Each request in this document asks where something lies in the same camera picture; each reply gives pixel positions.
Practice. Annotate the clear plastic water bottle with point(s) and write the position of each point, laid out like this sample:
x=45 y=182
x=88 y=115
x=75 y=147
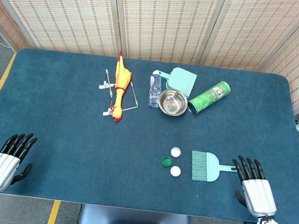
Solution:
x=154 y=92

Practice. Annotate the white plastic bottle cap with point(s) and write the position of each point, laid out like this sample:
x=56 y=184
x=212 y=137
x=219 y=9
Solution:
x=175 y=152
x=175 y=171

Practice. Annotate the blue felt table mat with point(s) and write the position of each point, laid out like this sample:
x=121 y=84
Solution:
x=69 y=141

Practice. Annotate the light green dustpan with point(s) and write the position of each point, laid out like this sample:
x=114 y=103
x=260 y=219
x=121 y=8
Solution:
x=182 y=80

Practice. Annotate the stainless steel bowl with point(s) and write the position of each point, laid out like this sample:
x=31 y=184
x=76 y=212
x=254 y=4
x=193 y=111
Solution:
x=173 y=103

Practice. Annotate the green plastic bottle cap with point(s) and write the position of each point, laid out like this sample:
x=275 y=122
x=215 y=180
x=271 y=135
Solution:
x=167 y=161

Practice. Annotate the green cylindrical chip can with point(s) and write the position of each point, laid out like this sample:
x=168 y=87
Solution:
x=211 y=97

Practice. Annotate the yellow rubber chicken toy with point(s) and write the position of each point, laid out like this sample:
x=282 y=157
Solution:
x=121 y=82

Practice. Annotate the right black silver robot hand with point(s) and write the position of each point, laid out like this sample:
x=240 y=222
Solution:
x=258 y=194

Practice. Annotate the light green hand broom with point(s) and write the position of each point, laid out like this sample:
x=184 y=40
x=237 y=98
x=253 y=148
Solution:
x=209 y=167

